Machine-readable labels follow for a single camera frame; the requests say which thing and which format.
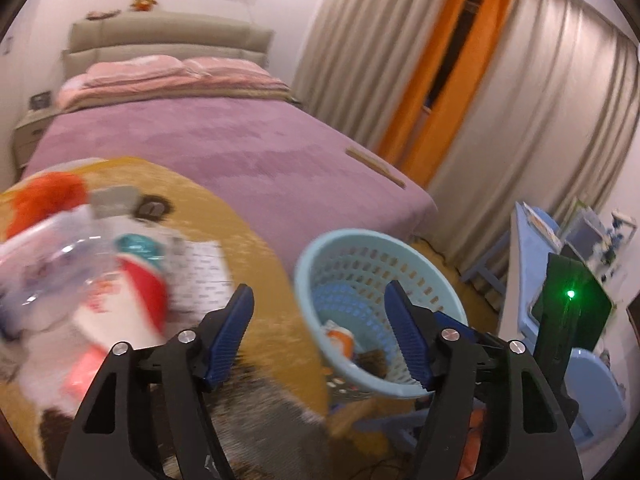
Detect blue white toy figure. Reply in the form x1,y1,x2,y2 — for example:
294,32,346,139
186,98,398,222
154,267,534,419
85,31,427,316
591,209,629,282

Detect light blue plastic chair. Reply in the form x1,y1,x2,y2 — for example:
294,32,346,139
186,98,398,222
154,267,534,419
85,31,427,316
567,346,627,455

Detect orange curtain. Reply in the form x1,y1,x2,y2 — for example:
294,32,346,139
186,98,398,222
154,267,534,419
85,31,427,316
399,0,517,188
376,0,475,162

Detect folded pink quilt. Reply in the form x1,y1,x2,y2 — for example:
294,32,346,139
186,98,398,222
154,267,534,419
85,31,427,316
54,71,292,112

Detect pink white packet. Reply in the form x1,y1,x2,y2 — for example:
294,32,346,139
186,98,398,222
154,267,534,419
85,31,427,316
20,330,110,412

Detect purple bed blanket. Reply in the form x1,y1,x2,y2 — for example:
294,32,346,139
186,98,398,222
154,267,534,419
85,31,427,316
22,94,439,281

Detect flat books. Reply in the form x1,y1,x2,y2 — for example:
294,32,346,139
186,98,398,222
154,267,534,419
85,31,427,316
521,202,562,252

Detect beige bed headboard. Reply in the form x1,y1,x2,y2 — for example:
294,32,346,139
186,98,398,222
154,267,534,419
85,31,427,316
61,11,276,86

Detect yellow round panda mat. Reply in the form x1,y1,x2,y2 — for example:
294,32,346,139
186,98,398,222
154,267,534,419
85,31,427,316
0,156,332,480

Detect light blue plastic basket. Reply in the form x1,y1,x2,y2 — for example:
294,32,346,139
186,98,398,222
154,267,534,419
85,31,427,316
294,229,470,400

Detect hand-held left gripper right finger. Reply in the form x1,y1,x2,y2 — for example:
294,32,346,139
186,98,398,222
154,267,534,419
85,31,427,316
384,280,583,480

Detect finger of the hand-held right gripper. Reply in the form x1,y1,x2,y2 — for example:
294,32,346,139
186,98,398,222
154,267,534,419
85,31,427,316
434,310,508,356

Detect clear plastic bottle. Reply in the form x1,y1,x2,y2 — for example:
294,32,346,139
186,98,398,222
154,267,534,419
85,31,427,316
0,209,122,343

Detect light blue desk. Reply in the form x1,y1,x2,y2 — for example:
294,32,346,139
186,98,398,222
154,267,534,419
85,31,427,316
499,201,568,363

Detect wooden brush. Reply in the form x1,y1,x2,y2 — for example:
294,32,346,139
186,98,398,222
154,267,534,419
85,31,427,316
344,147,406,190

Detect dark window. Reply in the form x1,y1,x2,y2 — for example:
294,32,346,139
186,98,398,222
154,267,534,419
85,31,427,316
424,0,482,112

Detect orange white packet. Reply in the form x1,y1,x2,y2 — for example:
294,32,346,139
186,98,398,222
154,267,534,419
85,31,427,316
320,320,357,361

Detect orange cloth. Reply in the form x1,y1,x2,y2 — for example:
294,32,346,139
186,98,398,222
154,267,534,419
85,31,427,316
457,407,488,478

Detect blue plastic stool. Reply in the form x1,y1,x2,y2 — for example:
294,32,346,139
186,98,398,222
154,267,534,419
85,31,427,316
327,394,437,458

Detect beige nightstand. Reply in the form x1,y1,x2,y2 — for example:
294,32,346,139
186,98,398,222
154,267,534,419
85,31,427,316
12,106,57,169

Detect wide beige curtain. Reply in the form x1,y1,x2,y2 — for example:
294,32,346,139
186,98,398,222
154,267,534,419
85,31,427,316
431,0,640,286

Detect red white snack packet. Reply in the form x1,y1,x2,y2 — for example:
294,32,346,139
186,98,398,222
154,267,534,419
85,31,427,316
70,252,169,357

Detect pink pillow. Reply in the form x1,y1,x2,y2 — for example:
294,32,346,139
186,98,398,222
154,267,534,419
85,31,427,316
86,55,185,82
181,57,267,80

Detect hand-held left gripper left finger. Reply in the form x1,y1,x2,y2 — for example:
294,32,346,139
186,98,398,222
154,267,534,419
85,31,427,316
55,283,256,480

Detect teal packet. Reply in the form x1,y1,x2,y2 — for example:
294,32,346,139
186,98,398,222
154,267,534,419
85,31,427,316
115,232,167,272

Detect dark monitor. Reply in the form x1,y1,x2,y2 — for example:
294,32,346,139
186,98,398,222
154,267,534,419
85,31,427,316
559,241,590,267

